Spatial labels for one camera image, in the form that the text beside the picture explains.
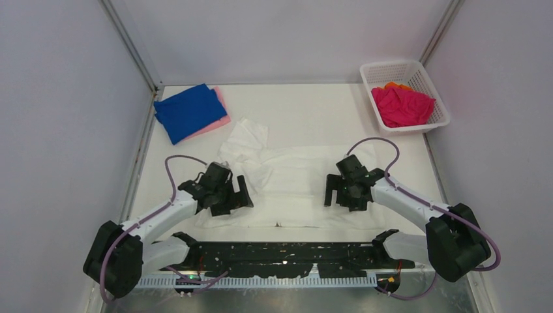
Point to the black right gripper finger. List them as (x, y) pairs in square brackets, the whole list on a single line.
[(333, 183), (359, 207)]

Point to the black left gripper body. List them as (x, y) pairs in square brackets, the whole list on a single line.
[(224, 194)]

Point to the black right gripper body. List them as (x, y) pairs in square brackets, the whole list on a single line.
[(347, 192)]

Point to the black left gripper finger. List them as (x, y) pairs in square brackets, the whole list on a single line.
[(220, 211), (242, 196)]

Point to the white t shirt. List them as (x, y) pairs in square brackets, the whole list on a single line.
[(286, 185)]

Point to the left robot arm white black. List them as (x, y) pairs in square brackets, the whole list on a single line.
[(142, 237)]

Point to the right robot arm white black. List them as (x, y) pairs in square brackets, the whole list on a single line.
[(452, 242)]

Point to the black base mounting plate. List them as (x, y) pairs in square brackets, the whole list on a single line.
[(288, 260)]

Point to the folded pink t shirt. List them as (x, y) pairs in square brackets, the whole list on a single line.
[(219, 119)]

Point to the folded blue t shirt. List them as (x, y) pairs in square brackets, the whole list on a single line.
[(186, 112)]

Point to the magenta t shirt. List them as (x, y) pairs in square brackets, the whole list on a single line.
[(400, 108)]

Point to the white plastic laundry basket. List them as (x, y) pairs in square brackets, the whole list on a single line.
[(407, 72)]

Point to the orange t shirt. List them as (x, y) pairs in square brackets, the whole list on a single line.
[(393, 85)]

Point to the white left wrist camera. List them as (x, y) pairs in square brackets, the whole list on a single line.
[(224, 164)]

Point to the aluminium frame rails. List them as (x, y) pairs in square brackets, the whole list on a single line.
[(383, 281)]

